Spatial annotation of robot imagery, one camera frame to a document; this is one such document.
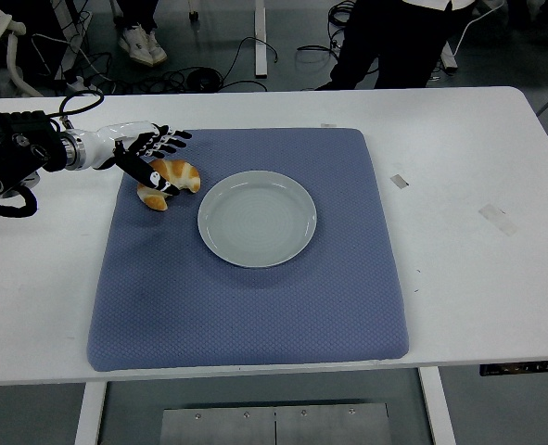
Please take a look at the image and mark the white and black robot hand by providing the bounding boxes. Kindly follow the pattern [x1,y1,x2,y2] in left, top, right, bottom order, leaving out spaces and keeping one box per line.
[82,120,194,197]

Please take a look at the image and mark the golden striped croissant bread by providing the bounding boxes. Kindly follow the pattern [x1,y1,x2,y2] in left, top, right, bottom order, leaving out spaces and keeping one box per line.
[136,159,202,212]

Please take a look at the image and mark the round grey plate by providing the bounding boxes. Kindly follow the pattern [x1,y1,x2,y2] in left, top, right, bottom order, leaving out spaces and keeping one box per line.
[197,170,319,270]

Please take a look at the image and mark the grey metal plate with screws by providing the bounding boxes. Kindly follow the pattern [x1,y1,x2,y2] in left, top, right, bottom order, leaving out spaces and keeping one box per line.
[159,401,390,445]

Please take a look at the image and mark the white power plug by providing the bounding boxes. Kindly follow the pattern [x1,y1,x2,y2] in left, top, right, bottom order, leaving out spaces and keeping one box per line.
[66,76,94,95]

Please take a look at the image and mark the person's white shoe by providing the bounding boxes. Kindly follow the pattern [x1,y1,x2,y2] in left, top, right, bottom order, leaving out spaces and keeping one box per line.
[118,25,154,66]
[146,30,169,65]

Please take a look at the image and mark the seated person's legs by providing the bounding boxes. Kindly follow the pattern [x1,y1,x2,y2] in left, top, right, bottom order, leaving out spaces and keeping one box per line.
[114,0,159,32]

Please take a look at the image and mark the blue quilted mat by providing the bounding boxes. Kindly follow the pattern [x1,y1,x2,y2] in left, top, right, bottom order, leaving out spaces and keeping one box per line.
[85,128,412,374]

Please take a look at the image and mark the white table leg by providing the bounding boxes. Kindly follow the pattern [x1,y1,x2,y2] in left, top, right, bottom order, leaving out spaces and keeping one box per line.
[72,380,108,445]
[416,365,458,445]

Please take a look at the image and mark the standing person in black trousers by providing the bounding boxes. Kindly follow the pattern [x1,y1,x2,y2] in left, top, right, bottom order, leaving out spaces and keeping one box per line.
[314,0,478,92]

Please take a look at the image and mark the long clear tape piece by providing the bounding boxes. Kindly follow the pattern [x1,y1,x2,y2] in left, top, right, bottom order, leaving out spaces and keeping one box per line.
[478,203,520,237]

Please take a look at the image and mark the black table control panel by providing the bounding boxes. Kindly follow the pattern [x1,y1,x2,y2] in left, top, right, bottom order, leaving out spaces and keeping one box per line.
[479,360,548,377]

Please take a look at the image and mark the coiled black floor cable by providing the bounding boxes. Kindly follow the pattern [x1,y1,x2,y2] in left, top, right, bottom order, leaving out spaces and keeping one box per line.
[136,66,269,94]

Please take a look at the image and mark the white chair frame tube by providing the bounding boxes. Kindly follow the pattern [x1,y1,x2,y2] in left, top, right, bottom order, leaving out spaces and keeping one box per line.
[4,34,45,97]

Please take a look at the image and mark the arched black floor cable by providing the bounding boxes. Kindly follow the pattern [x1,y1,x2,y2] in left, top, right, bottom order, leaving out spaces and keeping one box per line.
[224,35,282,89]

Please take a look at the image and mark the white background table post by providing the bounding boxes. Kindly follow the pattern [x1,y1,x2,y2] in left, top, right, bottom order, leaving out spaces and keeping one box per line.
[253,0,269,78]
[439,40,459,71]

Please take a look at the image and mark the white floor cable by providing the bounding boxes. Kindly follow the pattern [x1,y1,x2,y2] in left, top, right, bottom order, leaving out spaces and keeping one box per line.
[452,0,506,56]

